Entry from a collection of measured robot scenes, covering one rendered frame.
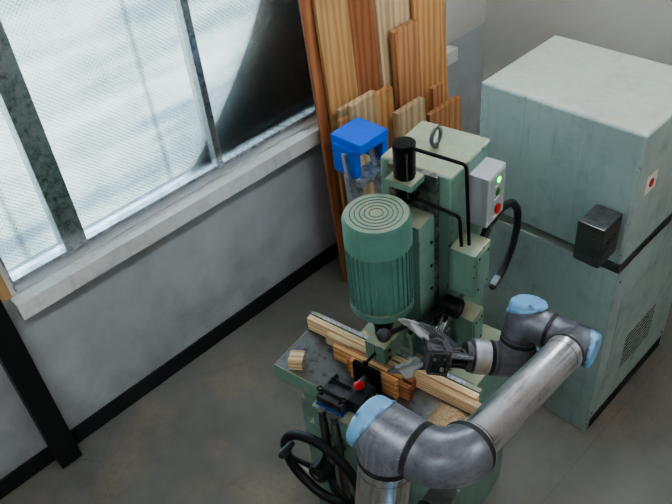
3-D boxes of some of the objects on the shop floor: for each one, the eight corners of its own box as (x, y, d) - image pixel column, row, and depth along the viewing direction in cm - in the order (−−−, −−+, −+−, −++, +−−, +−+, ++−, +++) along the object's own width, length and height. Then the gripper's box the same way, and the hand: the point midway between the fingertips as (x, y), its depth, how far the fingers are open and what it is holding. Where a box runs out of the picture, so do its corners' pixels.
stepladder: (364, 362, 343) (319, 138, 275) (399, 332, 356) (365, 110, 288) (390, 377, 333) (350, 148, 265) (425, 346, 346) (396, 119, 278)
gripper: (482, 331, 178) (402, 323, 176) (465, 400, 185) (388, 393, 183) (474, 314, 186) (397, 307, 184) (458, 381, 193) (384, 374, 191)
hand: (391, 344), depth 186 cm, fingers open, 14 cm apart
